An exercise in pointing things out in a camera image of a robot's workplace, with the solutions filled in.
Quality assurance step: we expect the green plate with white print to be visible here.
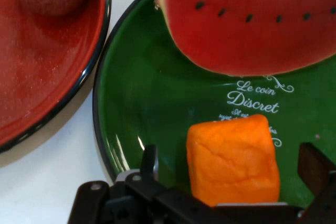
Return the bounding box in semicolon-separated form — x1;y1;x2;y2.
92;0;336;209

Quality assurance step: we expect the orange toy cube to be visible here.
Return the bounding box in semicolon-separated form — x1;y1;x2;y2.
185;114;281;207

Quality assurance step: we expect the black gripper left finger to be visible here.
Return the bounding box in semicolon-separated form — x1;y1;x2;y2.
67;144;218;224

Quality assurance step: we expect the red plate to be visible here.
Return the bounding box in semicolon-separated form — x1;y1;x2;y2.
0;0;112;154

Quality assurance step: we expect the toy watermelon slice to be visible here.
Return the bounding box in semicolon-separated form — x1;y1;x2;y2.
153;0;336;77

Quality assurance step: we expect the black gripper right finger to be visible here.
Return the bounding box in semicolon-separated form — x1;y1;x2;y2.
296;142;336;224

